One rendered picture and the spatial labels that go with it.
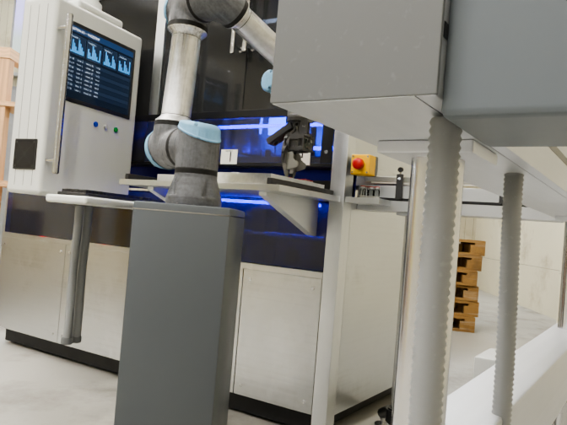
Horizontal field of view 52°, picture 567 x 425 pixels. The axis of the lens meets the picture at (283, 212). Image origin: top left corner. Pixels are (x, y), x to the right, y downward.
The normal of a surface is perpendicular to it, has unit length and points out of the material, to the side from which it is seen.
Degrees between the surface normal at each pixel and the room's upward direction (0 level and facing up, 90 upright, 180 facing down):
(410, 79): 90
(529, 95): 90
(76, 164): 90
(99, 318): 90
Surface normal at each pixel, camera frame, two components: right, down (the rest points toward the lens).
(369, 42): -0.54, -0.07
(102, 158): 0.90, 0.07
